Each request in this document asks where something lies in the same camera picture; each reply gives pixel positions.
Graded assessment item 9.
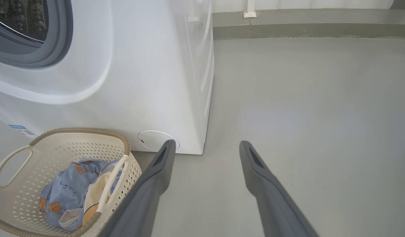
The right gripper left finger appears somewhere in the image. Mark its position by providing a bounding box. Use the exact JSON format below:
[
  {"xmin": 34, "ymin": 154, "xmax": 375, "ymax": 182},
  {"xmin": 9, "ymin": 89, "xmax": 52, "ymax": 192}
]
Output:
[{"xmin": 98, "ymin": 140, "xmax": 176, "ymax": 237}]

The round white filter cover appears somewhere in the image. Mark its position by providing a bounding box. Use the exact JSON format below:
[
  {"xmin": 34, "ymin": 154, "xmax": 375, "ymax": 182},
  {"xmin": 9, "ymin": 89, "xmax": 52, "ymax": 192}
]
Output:
[{"xmin": 138, "ymin": 130, "xmax": 180, "ymax": 152}]

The blue garment with orange print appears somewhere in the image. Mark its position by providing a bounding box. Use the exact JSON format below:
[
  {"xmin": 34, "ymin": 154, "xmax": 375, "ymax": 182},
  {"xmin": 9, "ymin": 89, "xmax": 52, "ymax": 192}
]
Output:
[{"xmin": 39, "ymin": 158, "xmax": 106, "ymax": 231}]

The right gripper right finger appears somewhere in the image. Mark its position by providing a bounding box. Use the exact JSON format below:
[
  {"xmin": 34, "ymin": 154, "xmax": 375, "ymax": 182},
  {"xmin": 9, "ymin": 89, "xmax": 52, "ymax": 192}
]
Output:
[{"xmin": 239, "ymin": 141, "xmax": 319, "ymax": 237}]

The cream blue orange-trimmed garment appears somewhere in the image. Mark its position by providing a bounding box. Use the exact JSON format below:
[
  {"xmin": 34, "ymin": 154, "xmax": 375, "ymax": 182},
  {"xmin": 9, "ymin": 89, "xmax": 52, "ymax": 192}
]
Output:
[{"xmin": 81, "ymin": 159, "xmax": 124, "ymax": 227}]

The cream perforated laundry basket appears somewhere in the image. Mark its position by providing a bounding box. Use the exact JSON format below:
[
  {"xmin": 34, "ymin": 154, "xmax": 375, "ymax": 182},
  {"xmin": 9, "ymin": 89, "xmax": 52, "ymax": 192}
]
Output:
[{"xmin": 0, "ymin": 128, "xmax": 143, "ymax": 237}]

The white front-loading washing machine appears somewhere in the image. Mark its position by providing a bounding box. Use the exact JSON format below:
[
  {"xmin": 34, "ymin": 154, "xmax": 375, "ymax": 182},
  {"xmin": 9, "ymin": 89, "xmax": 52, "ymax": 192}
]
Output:
[{"xmin": 0, "ymin": 0, "xmax": 215, "ymax": 155}]

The blue energy label sticker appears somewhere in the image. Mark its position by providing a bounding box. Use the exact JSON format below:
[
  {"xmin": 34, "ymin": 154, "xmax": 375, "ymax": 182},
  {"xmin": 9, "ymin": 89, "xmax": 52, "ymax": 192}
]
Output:
[{"xmin": 8, "ymin": 124, "xmax": 38, "ymax": 139}]

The white post foot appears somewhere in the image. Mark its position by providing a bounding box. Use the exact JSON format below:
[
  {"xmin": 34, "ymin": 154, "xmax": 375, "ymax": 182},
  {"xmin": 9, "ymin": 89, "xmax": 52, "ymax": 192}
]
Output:
[{"xmin": 243, "ymin": 0, "xmax": 257, "ymax": 18}]

